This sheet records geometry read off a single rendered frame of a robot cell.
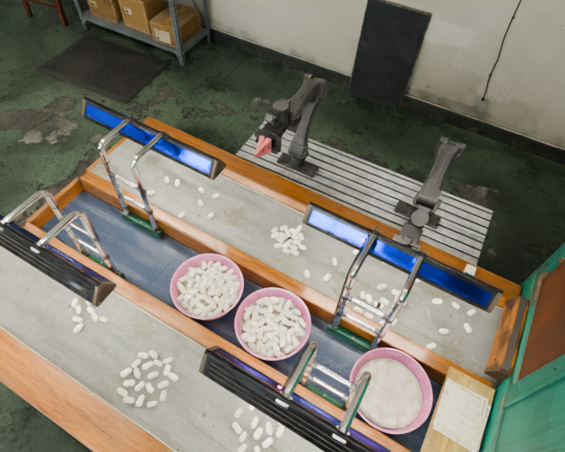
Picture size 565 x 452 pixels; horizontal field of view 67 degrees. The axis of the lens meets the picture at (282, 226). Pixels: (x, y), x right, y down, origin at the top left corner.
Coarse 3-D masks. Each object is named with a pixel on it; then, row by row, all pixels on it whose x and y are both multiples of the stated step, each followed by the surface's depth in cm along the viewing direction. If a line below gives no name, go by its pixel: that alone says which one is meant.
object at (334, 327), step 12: (372, 228) 131; (372, 240) 127; (360, 264) 122; (420, 264) 123; (348, 276) 124; (408, 276) 121; (348, 288) 127; (408, 288) 118; (348, 300) 133; (360, 300) 132; (396, 300) 120; (336, 312) 143; (372, 312) 131; (384, 312) 130; (396, 312) 123; (336, 324) 149; (360, 324) 141; (384, 324) 132; (348, 336) 152; (360, 336) 152; (360, 348) 153; (372, 348) 148
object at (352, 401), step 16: (304, 352) 107; (304, 368) 104; (320, 368) 120; (288, 384) 102; (304, 384) 136; (320, 384) 129; (352, 384) 117; (368, 384) 103; (288, 400) 100; (336, 400) 139; (352, 400) 100; (352, 416) 98
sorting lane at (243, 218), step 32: (128, 160) 194; (160, 160) 195; (160, 192) 184; (192, 192) 184; (224, 192) 185; (256, 192) 185; (192, 224) 174; (224, 224) 175; (256, 224) 176; (288, 224) 176; (256, 256) 167; (288, 256) 167; (320, 256) 168; (352, 256) 168; (320, 288) 160; (352, 288) 160; (416, 288) 161; (416, 320) 153; (448, 320) 154; (480, 320) 154; (448, 352) 147; (480, 352) 147
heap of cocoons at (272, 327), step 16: (256, 304) 156; (272, 304) 155; (288, 304) 155; (256, 320) 152; (272, 320) 153; (288, 320) 152; (256, 336) 149; (272, 336) 148; (288, 336) 148; (256, 352) 145; (272, 352) 145; (288, 352) 145
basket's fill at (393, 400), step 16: (368, 368) 144; (384, 368) 144; (400, 368) 144; (384, 384) 140; (400, 384) 141; (416, 384) 141; (368, 400) 138; (384, 400) 138; (400, 400) 137; (416, 400) 138; (368, 416) 135; (384, 416) 135; (400, 416) 135; (416, 416) 136
